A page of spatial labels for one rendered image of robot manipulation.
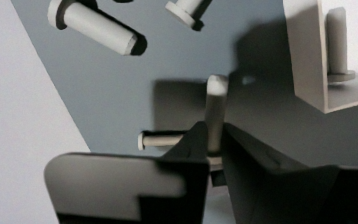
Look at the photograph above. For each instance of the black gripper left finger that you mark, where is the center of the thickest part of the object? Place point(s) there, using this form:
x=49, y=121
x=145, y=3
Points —
x=133, y=188

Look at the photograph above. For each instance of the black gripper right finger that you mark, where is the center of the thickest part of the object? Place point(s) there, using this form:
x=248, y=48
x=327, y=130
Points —
x=269, y=187

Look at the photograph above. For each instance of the grey clevis fork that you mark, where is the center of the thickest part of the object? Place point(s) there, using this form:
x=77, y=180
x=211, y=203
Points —
x=217, y=182

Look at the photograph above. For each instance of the white headed pin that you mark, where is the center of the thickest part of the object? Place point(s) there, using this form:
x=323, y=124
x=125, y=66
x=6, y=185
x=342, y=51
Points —
x=155, y=140
x=64, y=13

